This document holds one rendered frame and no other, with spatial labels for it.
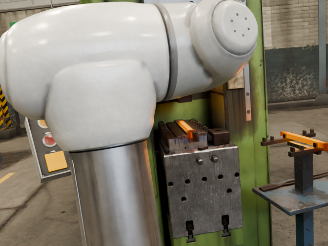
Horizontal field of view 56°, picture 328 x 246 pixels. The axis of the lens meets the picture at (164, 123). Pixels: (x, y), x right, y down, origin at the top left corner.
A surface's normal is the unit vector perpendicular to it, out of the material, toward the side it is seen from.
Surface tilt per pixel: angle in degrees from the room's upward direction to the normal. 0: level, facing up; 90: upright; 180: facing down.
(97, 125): 88
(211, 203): 90
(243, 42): 73
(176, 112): 90
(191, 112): 90
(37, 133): 60
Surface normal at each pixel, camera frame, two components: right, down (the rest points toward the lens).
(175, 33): 0.23, -0.14
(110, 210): 0.00, 0.03
